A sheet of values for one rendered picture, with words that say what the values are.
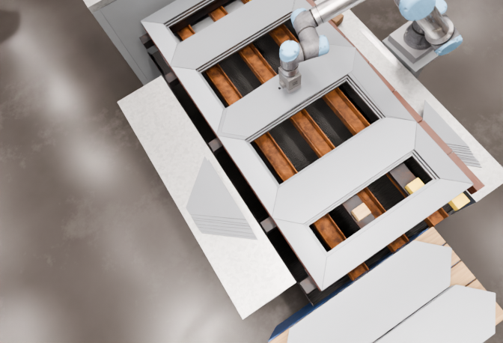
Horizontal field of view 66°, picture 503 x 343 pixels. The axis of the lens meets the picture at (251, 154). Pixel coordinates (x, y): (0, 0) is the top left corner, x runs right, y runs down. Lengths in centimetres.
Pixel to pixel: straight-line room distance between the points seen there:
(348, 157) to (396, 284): 52
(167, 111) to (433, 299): 140
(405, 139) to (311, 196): 47
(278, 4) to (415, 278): 140
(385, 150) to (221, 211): 74
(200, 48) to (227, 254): 99
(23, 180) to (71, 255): 67
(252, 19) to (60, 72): 182
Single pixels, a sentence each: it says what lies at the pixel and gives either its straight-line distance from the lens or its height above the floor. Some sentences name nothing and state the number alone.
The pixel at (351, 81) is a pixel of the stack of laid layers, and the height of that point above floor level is 84.
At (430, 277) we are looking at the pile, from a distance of 164.
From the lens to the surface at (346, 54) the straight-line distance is 190.
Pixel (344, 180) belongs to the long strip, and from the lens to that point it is 163.
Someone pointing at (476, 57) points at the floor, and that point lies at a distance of 314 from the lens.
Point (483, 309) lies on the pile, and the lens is 170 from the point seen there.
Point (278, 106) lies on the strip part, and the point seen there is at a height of 86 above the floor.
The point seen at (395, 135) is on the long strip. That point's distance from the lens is 174.
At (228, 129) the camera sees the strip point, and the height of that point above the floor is 85.
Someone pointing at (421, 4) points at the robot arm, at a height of 127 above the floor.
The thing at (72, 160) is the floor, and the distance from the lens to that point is 297.
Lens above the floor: 241
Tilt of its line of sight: 69 degrees down
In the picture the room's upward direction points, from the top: 17 degrees counter-clockwise
